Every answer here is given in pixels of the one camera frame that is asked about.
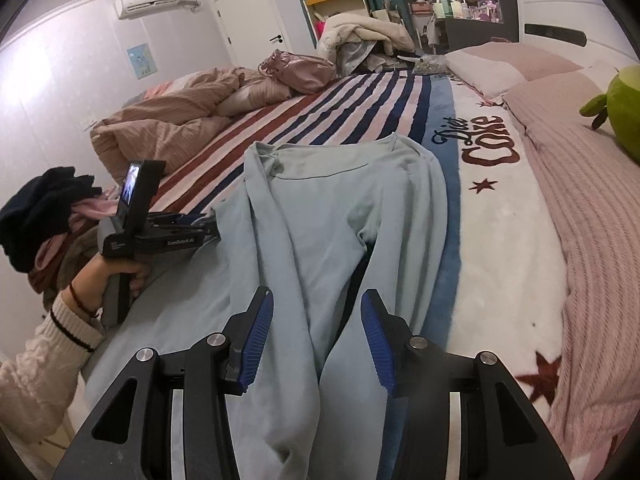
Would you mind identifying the light blue sweater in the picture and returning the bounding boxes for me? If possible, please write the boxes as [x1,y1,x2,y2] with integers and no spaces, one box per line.
[84,135,448,479]

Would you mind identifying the pile of dark and pink clothes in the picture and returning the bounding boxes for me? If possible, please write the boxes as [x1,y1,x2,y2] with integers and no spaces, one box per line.
[1,167,117,311]

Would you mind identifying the cream clothes pile on chair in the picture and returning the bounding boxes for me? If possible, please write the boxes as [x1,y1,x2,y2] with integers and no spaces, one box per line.
[317,13,416,77]

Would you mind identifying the person's left hand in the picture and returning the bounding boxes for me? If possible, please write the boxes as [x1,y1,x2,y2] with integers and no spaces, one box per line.
[61,254,150,322]

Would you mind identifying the brown-pink crumpled duvet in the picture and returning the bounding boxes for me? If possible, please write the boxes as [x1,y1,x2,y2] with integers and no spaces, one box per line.
[90,67,293,183]

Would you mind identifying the striped Diet Coke blanket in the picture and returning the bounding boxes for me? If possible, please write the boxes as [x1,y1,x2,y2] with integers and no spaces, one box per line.
[89,69,622,480]

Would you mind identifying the pink shiny handbag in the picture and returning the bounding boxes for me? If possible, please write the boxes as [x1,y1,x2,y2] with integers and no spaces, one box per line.
[258,50,337,94]

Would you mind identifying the white door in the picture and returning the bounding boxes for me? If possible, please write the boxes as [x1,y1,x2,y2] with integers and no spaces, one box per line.
[210,0,288,68]

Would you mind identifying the pink ribbed pillow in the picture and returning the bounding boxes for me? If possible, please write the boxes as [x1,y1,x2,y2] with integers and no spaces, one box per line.
[503,62,639,460]

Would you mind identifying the yellow-topped white shelf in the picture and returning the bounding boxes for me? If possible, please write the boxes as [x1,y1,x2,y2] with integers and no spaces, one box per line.
[303,0,370,44]

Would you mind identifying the green plush toy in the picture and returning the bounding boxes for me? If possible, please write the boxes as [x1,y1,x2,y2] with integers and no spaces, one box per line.
[579,65,640,162]

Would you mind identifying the dark desk with bookshelf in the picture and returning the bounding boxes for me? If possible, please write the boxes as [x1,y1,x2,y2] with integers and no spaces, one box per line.
[410,0,518,54]

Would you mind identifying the white bed headboard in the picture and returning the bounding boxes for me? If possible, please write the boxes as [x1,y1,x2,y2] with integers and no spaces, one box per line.
[516,0,639,68]

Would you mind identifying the blue wall poster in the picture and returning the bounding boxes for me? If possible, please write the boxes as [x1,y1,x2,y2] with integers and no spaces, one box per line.
[127,44,157,79]

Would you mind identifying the white wall air conditioner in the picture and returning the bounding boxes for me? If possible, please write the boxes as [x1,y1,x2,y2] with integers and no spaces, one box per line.
[114,0,201,20]

